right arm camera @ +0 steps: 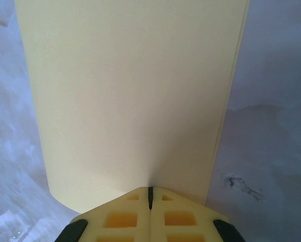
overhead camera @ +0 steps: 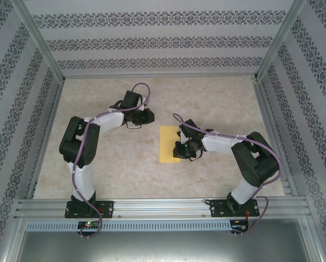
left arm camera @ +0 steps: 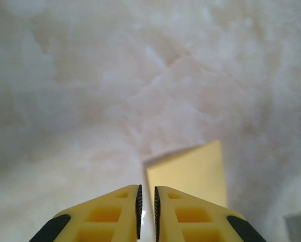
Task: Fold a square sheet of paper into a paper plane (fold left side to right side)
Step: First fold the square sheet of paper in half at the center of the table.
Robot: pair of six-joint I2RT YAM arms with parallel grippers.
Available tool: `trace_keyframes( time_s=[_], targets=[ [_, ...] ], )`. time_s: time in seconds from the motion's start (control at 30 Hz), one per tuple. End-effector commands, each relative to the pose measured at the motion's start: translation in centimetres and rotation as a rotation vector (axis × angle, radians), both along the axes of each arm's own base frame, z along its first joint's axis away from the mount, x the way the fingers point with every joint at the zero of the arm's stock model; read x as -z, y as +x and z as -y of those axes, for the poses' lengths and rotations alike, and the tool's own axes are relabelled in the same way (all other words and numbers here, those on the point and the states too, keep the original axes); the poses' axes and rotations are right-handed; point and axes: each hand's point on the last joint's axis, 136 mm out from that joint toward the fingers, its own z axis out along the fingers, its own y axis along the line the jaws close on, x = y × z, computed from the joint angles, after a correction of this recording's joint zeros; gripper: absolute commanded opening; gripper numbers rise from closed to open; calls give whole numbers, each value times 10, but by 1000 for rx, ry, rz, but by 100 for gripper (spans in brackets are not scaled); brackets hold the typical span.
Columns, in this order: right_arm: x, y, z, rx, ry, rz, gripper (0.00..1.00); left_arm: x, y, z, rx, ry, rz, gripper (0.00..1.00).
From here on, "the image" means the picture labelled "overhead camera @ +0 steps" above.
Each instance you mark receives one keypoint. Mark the yellow cloth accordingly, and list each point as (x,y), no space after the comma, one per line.
(167,144)

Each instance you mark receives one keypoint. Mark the small dark circuit board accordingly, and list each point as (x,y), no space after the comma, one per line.
(239,228)

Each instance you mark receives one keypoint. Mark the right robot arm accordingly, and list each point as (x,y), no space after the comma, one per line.
(244,188)

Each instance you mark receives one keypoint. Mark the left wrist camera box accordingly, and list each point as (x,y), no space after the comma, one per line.
(144,103)

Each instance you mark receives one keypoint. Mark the aluminium frame post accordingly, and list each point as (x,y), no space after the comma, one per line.
(280,41)
(40,43)

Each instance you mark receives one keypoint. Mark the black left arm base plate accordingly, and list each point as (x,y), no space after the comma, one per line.
(107,208)

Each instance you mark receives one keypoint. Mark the circuit board with green light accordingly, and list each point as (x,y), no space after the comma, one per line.
(89,225)

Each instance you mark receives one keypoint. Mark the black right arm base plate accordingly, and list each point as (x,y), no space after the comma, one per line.
(217,208)

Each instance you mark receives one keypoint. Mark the aluminium mounting rail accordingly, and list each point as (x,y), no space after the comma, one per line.
(157,207)

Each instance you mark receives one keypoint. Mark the grey metal sheet panel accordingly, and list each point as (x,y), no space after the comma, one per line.
(163,248)

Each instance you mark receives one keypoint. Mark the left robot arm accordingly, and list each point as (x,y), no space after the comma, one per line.
(81,180)

